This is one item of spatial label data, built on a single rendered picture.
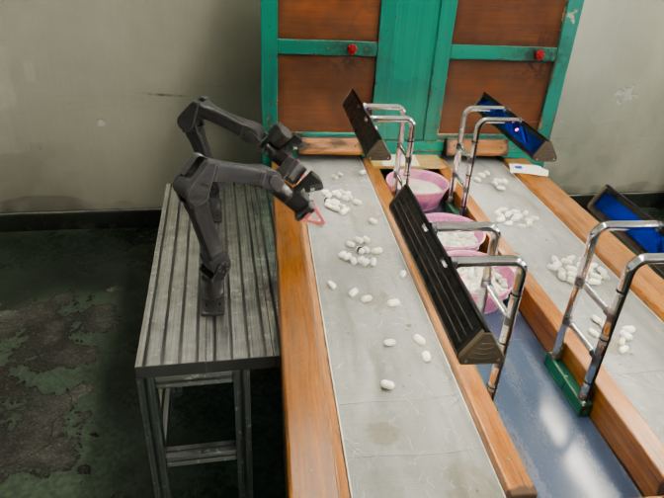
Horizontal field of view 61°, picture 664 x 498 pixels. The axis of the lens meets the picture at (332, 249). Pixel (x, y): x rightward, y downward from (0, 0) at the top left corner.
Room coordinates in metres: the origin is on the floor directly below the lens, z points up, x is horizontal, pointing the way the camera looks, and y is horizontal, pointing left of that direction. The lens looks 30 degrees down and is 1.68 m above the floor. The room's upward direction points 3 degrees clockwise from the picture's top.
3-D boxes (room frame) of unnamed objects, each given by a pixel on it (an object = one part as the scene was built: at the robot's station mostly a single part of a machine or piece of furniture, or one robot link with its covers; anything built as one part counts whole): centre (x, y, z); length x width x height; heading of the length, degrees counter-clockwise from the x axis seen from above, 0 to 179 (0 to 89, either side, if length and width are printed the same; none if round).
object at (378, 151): (2.03, -0.09, 1.08); 0.62 x 0.08 x 0.07; 8
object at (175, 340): (1.79, 0.18, 0.65); 1.20 x 0.90 x 0.04; 12
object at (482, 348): (1.07, -0.23, 1.08); 0.62 x 0.08 x 0.07; 8
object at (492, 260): (1.07, -0.31, 0.90); 0.20 x 0.19 x 0.45; 8
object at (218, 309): (1.44, 0.36, 0.71); 0.20 x 0.07 x 0.08; 12
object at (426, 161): (2.45, -0.31, 0.77); 0.33 x 0.15 x 0.01; 98
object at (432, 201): (2.23, -0.34, 0.72); 0.27 x 0.27 x 0.10
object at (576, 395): (1.13, -0.70, 0.90); 0.20 x 0.19 x 0.45; 8
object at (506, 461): (1.61, -0.27, 0.71); 1.81 x 0.05 x 0.11; 8
